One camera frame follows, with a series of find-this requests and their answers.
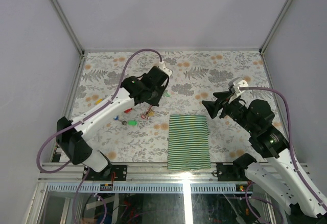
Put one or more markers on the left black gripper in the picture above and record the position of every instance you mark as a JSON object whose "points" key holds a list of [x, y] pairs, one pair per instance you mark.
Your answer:
{"points": [[157, 101]]}

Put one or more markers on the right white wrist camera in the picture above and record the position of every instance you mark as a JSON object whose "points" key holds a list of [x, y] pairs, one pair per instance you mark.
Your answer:
{"points": [[237, 87]]}

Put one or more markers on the green striped cloth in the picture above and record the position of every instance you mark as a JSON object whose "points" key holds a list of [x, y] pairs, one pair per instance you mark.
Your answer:
{"points": [[188, 147]]}

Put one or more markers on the red handled silver keyring carabiner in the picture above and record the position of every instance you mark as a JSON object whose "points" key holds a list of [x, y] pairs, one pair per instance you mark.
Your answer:
{"points": [[145, 115]]}

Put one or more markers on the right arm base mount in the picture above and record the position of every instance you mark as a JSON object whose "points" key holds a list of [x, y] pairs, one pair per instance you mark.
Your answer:
{"points": [[234, 172]]}

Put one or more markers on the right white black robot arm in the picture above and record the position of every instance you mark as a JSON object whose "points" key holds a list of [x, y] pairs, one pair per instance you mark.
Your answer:
{"points": [[296, 193]]}

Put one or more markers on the aluminium front rail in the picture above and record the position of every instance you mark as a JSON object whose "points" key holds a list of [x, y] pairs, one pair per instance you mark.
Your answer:
{"points": [[137, 172]]}

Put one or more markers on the floral table mat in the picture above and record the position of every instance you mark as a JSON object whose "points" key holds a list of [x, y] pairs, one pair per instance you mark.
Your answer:
{"points": [[196, 76]]}

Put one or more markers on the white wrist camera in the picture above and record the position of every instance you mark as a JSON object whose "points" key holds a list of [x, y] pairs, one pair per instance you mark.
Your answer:
{"points": [[237, 87], [162, 66]]}

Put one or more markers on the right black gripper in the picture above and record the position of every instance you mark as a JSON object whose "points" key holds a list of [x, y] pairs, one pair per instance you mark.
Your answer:
{"points": [[212, 107]]}

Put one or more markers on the red tagged key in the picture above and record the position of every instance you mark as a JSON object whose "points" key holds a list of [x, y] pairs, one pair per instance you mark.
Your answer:
{"points": [[128, 110]]}

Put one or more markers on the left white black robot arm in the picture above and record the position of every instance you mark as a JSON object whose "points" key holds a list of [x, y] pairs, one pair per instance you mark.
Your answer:
{"points": [[74, 134]]}

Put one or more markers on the green tagged key on table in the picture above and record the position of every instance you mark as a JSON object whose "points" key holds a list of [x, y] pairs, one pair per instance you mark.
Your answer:
{"points": [[129, 122]]}

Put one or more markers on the white slotted cable duct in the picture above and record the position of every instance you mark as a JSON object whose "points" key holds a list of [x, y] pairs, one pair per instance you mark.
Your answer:
{"points": [[144, 188]]}

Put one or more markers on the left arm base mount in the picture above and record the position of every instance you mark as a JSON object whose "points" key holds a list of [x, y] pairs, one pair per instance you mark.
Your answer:
{"points": [[111, 173]]}

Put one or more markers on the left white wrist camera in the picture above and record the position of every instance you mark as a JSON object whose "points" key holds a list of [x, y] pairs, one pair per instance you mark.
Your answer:
{"points": [[162, 66]]}

